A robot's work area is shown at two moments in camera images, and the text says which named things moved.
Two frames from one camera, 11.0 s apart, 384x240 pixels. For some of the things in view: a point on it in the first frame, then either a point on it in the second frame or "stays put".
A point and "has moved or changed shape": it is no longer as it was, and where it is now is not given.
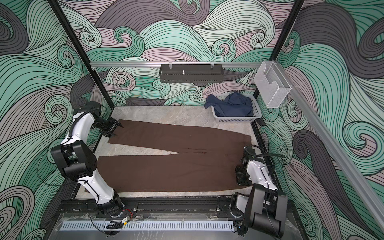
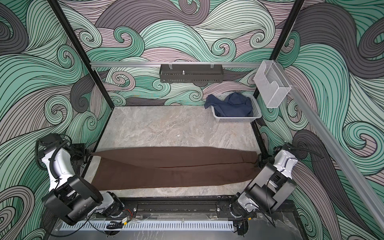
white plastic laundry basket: [256, 112] stays put
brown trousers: [213, 167] has moved or changed shape
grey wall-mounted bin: [272, 83] stays put
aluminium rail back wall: [172, 64] stays put
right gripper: [240, 181] -> [262, 158]
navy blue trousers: [235, 104] stays put
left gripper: [114, 124] -> [81, 160]
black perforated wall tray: [191, 75] stays put
